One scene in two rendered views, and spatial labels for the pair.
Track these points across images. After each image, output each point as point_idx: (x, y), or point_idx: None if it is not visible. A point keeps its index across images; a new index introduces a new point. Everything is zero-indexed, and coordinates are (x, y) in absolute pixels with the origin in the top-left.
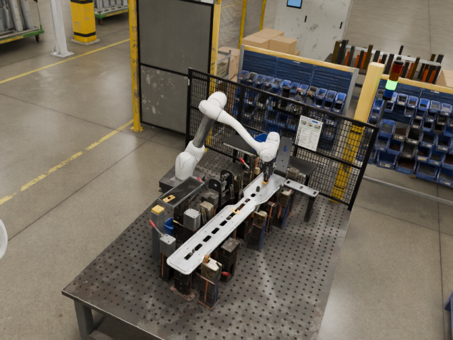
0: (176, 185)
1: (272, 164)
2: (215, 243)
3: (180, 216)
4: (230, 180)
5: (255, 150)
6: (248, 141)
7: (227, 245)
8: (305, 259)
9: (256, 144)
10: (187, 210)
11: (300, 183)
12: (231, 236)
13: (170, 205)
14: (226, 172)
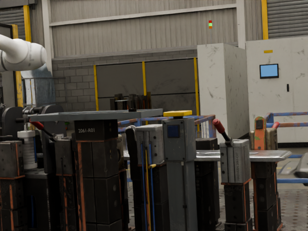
0: (77, 113)
1: (1, 102)
2: (197, 150)
3: (118, 176)
4: (23, 128)
5: (17, 53)
6: (4, 39)
7: (202, 139)
8: (128, 198)
9: (15, 41)
10: (148, 126)
11: None
12: (126, 192)
13: (158, 110)
14: (14, 112)
